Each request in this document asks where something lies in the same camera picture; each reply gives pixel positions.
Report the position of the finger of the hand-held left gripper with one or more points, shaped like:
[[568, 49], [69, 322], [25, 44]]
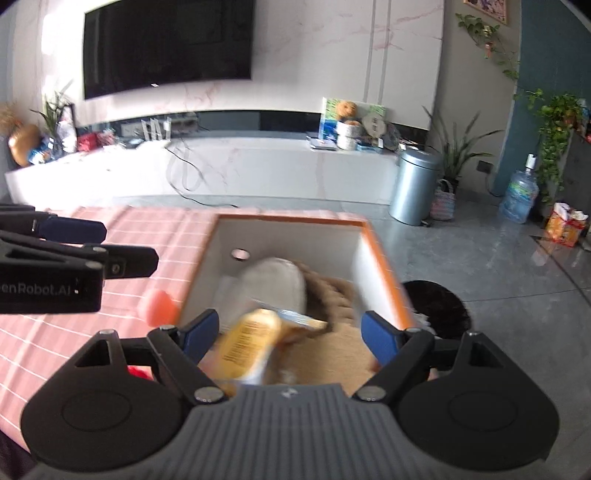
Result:
[[74, 230], [129, 263]]

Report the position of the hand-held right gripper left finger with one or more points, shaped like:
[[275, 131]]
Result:
[[201, 333]]

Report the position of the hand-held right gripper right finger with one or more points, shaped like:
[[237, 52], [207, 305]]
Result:
[[376, 334]]

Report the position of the brown bear-shaped cushion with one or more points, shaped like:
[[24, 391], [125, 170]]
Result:
[[332, 355]]

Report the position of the yellow snack packet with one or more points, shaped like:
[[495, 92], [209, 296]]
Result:
[[249, 341]]

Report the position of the orange storage box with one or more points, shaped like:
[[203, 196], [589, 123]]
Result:
[[286, 240]]

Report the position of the pink plush ball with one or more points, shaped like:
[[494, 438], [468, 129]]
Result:
[[159, 307]]

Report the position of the pink plaid tablecloth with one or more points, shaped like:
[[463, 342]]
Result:
[[46, 341]]

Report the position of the black round stool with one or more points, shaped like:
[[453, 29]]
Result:
[[438, 304]]

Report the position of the orange crochet toy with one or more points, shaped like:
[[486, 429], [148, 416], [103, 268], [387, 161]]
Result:
[[138, 372]]

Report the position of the blue packet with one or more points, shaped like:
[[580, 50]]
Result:
[[40, 154]]

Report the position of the red box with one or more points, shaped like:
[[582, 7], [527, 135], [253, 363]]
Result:
[[87, 142]]

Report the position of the brown vase with dried grass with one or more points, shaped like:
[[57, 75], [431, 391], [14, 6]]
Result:
[[25, 143]]

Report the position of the green plant in glass vase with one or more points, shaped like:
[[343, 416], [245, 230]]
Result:
[[53, 115]]

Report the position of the white router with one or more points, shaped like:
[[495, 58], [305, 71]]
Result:
[[157, 134]]

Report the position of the woven basket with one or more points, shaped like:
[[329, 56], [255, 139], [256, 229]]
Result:
[[444, 203]]

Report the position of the silver trash can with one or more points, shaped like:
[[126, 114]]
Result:
[[413, 189]]

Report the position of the white marble television console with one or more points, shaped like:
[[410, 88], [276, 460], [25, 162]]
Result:
[[277, 166]]

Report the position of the white cylinder pot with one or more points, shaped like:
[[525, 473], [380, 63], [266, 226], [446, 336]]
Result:
[[347, 138]]

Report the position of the long-leaved potted plant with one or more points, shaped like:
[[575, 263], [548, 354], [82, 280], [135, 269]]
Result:
[[455, 152]]

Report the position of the flat book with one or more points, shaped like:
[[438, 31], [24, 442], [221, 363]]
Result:
[[321, 144]]

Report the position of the large water bottle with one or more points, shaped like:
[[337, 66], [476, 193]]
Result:
[[519, 194]]

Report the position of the round hand fan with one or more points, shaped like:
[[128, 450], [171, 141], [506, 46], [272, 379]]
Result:
[[374, 125]]

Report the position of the orange snack bag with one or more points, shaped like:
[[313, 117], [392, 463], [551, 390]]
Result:
[[556, 226]]

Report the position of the painted canvas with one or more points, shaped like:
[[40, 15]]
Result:
[[328, 124]]

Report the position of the brown teddy bear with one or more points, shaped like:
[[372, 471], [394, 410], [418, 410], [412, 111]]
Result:
[[346, 110]]

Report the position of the red and white snack bag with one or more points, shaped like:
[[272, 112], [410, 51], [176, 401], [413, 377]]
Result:
[[578, 228]]

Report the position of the grey cabinet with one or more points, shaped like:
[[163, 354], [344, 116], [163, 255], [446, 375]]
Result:
[[579, 170]]

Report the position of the potted ivy plant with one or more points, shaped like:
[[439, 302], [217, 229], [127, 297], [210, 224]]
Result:
[[556, 115]]

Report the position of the hanging ivy plant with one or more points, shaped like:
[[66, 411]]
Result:
[[480, 27]]

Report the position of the black picture frame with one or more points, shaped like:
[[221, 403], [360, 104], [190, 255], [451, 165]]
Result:
[[68, 134]]

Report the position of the wall socket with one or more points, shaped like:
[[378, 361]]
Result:
[[485, 166]]

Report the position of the black wall television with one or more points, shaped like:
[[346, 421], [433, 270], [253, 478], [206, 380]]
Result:
[[166, 46]]

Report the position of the framed wall picture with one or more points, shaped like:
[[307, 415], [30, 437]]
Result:
[[485, 9]]

